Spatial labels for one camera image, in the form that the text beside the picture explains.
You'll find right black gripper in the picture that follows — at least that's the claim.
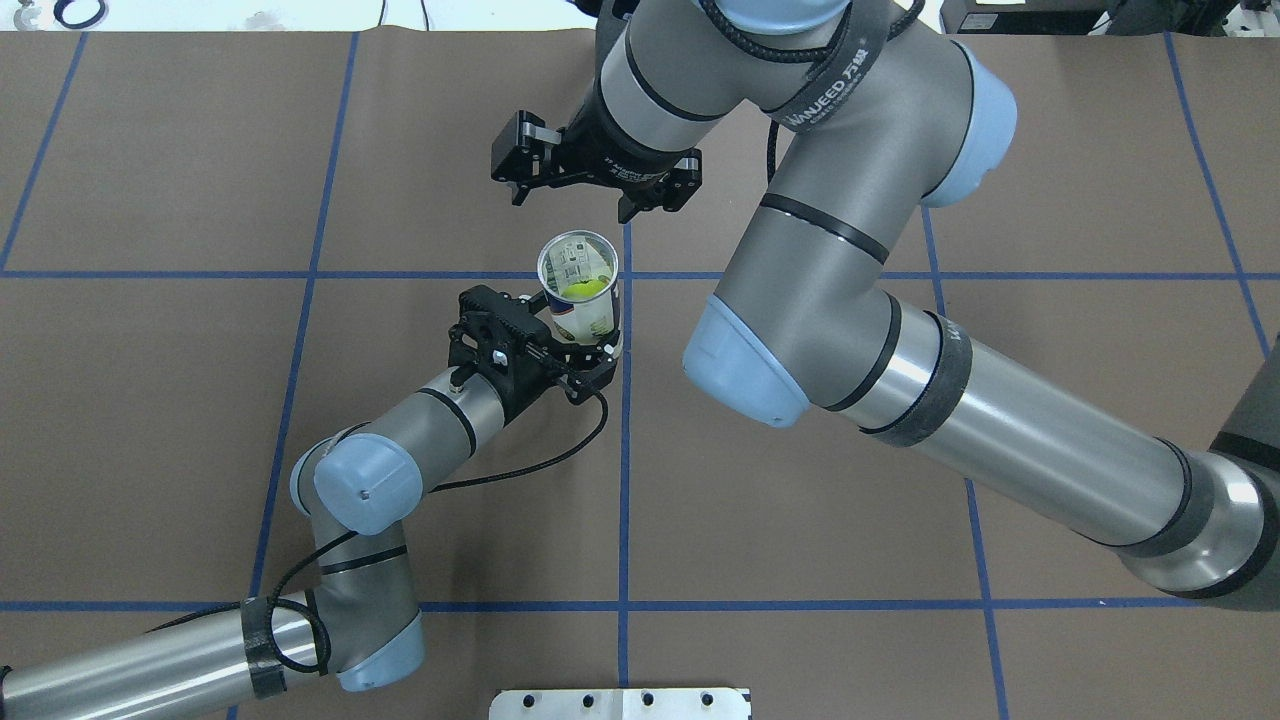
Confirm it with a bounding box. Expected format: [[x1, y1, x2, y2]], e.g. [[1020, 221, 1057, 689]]
[[490, 85, 703, 225]]

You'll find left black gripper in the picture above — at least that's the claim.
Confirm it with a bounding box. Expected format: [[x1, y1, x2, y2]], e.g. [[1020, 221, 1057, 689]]
[[490, 291, 623, 425]]

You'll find yellow tennis ball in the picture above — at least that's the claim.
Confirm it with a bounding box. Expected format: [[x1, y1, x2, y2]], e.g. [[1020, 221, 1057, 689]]
[[558, 275, 612, 304]]

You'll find white blue tennis ball can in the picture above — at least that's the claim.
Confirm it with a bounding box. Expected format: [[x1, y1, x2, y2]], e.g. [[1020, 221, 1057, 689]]
[[538, 231, 620, 345]]

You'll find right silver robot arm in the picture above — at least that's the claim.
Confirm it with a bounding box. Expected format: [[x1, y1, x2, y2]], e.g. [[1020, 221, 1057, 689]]
[[512, 35, 1277, 611]]

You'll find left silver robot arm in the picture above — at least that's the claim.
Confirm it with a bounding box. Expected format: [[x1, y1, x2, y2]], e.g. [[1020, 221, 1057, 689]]
[[3, 284, 622, 719]]

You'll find black box with label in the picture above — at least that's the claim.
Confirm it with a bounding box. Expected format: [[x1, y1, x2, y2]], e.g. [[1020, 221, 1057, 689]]
[[940, 1, 1108, 36]]

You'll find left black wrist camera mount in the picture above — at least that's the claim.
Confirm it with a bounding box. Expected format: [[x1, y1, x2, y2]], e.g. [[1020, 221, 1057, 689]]
[[448, 284, 552, 389]]

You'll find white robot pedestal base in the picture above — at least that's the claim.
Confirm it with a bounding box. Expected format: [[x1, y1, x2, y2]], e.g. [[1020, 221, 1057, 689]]
[[486, 687, 753, 719]]

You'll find left black camera cable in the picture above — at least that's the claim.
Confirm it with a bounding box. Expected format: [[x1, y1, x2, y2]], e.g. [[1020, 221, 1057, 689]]
[[150, 386, 609, 673]]

